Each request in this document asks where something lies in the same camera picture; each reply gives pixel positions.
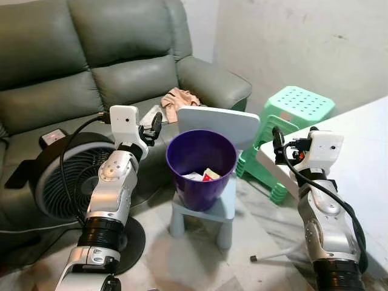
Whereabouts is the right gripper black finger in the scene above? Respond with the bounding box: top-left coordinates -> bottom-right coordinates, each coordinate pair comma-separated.
272,125 -> 286,162

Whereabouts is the white crumpled paper trash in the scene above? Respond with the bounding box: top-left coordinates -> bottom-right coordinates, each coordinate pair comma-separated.
181,170 -> 206,181

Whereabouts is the purple plastic rubbish bin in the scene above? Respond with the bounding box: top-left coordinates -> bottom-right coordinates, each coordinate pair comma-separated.
166,129 -> 238,212

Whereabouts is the white paper sheet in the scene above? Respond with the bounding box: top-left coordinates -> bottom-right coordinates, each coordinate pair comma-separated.
141,104 -> 165,126

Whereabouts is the pink crumpled cloth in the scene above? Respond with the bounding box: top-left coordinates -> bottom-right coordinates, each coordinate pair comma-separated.
160,87 -> 201,125

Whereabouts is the green plastic stool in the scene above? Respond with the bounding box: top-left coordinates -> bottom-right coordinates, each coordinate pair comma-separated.
236,85 -> 336,204

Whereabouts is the light blue child chair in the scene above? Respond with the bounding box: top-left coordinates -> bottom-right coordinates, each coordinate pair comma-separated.
169,105 -> 261,251

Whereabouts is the white table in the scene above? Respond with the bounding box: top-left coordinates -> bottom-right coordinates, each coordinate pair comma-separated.
250,96 -> 388,286

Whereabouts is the red and white packet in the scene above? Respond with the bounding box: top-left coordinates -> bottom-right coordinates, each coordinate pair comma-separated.
202,168 -> 222,182

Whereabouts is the dark green leather sofa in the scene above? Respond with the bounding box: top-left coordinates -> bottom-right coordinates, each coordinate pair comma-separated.
0,0 -> 253,243

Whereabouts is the small black device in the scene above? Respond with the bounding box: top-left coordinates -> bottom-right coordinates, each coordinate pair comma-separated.
39,128 -> 69,150

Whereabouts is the black and grey floor fan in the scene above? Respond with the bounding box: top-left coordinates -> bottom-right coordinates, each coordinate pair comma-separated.
27,138 -> 147,275

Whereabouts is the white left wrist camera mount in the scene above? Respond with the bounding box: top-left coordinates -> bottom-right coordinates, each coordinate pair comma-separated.
109,105 -> 150,160

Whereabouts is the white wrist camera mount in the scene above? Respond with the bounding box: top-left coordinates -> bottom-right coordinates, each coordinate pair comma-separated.
109,105 -> 150,160
301,127 -> 345,177

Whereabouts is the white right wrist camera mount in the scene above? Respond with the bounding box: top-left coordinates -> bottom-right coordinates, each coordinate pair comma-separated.
301,127 -> 345,177

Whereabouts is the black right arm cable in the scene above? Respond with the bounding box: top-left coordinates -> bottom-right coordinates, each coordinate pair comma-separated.
283,147 -> 370,275

